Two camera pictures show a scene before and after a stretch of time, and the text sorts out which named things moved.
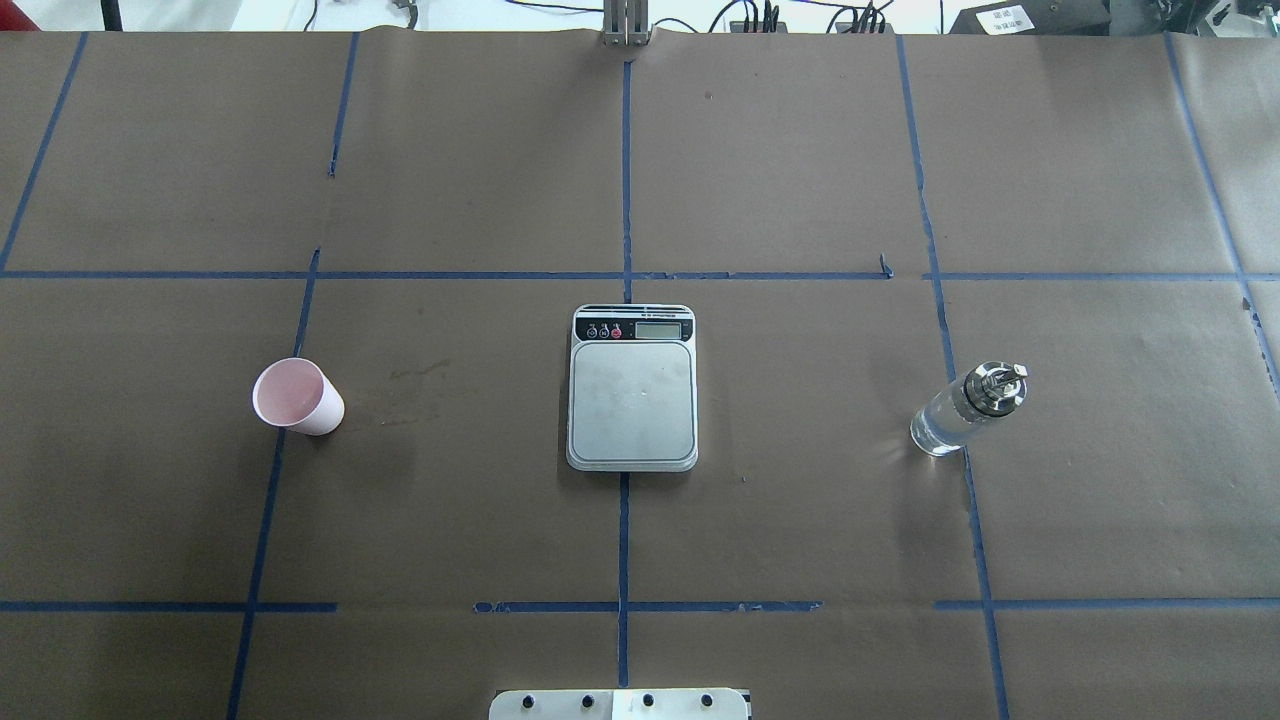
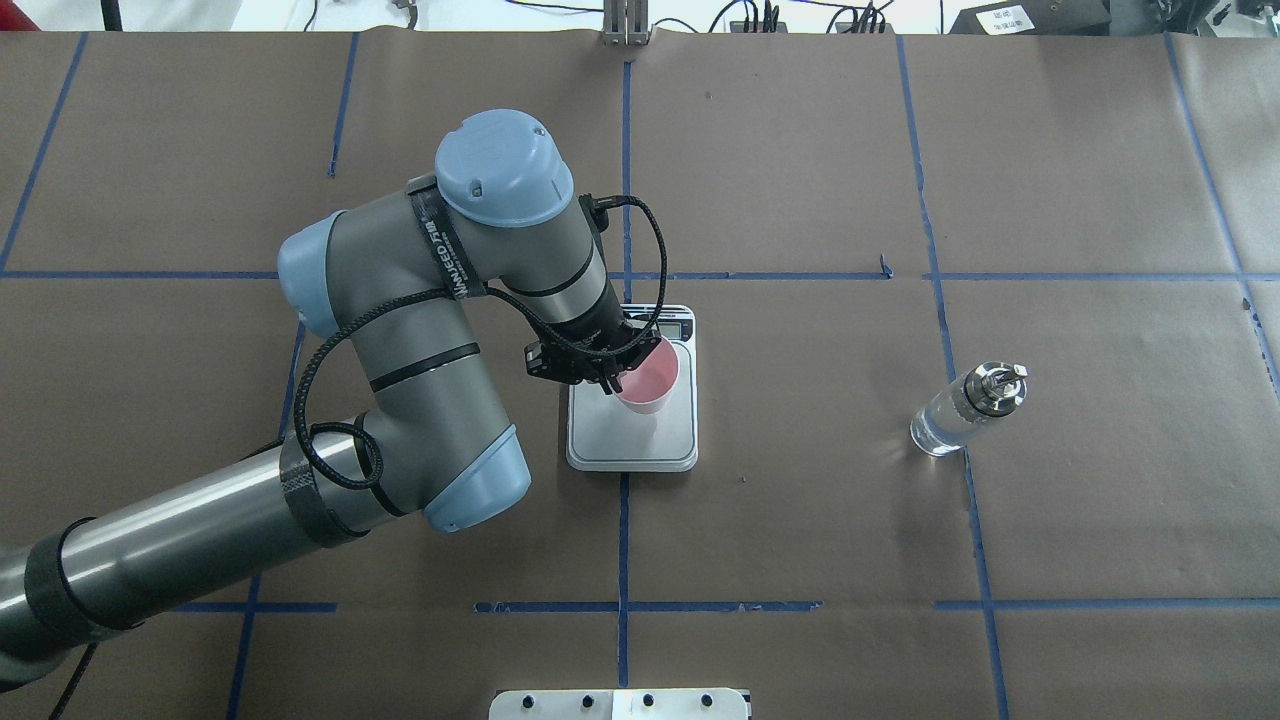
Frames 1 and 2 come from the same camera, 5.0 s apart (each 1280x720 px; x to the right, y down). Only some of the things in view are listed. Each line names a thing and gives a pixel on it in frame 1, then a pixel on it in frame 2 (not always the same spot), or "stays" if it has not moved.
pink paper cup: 296,394 to 646,389
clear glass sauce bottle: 986,391 stays
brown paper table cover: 857,219 stays
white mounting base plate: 620,704 stays
